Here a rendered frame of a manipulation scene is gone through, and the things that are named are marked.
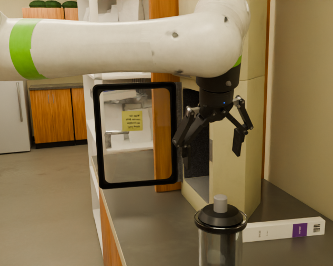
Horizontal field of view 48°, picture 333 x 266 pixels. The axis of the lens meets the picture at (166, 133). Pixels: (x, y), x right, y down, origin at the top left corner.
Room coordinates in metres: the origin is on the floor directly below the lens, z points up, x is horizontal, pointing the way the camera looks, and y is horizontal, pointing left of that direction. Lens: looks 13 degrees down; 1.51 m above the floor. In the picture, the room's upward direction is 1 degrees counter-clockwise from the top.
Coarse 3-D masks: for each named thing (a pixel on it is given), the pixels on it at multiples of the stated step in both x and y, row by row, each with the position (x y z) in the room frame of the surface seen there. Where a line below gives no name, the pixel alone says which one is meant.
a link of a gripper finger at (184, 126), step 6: (186, 108) 0.81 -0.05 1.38; (186, 114) 0.81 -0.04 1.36; (192, 114) 0.80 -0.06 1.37; (186, 120) 0.81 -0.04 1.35; (192, 120) 0.80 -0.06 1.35; (180, 126) 0.82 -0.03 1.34; (186, 126) 0.80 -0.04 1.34; (180, 132) 0.81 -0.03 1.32; (186, 132) 0.81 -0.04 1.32; (174, 138) 0.83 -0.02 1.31; (180, 138) 0.81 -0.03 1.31; (180, 144) 0.82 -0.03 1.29
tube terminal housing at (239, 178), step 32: (192, 0) 1.25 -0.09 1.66; (256, 0) 1.18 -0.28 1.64; (256, 32) 1.19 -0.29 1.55; (256, 64) 1.19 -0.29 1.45; (256, 96) 1.20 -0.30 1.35; (224, 128) 1.09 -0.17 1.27; (256, 128) 1.21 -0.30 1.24; (224, 160) 1.09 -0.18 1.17; (256, 160) 1.22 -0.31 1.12; (192, 192) 1.26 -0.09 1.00; (224, 192) 1.10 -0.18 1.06; (256, 192) 1.24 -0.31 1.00
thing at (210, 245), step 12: (216, 228) 0.66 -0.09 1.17; (228, 228) 0.66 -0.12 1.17; (204, 240) 0.68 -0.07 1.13; (216, 240) 0.67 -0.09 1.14; (228, 240) 0.67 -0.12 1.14; (240, 240) 0.69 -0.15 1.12; (204, 252) 0.68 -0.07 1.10; (216, 252) 0.67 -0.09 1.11; (228, 252) 0.67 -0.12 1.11; (240, 252) 0.69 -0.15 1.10; (204, 264) 0.68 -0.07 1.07; (216, 264) 0.67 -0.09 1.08; (228, 264) 0.67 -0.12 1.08; (240, 264) 0.69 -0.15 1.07
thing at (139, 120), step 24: (120, 96) 1.34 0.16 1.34; (144, 96) 1.36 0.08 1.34; (168, 96) 1.37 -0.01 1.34; (120, 120) 1.34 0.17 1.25; (144, 120) 1.36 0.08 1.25; (168, 120) 1.37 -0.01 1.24; (120, 144) 1.34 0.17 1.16; (144, 144) 1.36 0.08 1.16; (168, 144) 1.37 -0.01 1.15; (120, 168) 1.34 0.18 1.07; (144, 168) 1.36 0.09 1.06; (168, 168) 1.37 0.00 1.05
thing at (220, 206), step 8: (216, 200) 0.70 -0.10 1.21; (224, 200) 0.70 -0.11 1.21; (208, 208) 0.72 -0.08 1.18; (216, 208) 0.70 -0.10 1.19; (224, 208) 0.70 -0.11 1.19; (232, 208) 0.72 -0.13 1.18; (200, 216) 0.70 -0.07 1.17; (208, 216) 0.69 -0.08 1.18; (216, 216) 0.68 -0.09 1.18; (224, 216) 0.68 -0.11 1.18; (232, 216) 0.68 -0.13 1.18; (240, 216) 0.70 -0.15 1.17; (216, 224) 0.67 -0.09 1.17; (224, 224) 0.67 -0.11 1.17; (232, 224) 0.67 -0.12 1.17
